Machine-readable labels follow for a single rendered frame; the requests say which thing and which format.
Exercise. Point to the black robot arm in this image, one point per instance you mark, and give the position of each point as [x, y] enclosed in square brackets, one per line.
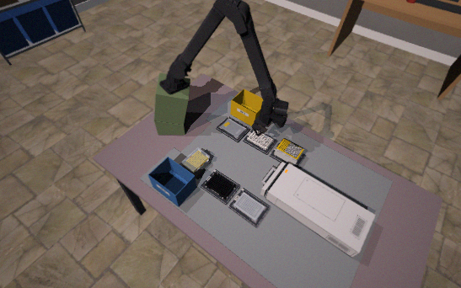
[238, 12]

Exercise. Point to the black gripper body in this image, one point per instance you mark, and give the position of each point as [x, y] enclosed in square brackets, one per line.
[258, 121]

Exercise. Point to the white well plate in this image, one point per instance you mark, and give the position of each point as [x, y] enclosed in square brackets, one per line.
[262, 140]

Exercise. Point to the white multiwell plate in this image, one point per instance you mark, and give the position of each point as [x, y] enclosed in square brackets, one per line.
[242, 206]

